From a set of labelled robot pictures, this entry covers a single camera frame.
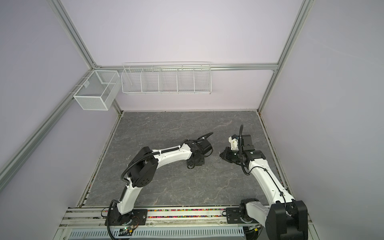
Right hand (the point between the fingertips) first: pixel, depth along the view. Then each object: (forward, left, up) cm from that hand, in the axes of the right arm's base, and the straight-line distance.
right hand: (221, 156), depth 82 cm
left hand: (0, +13, -11) cm, 16 cm away
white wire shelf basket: (+48, +34, +19) cm, 62 cm away
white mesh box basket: (+40, +80, +16) cm, 90 cm away
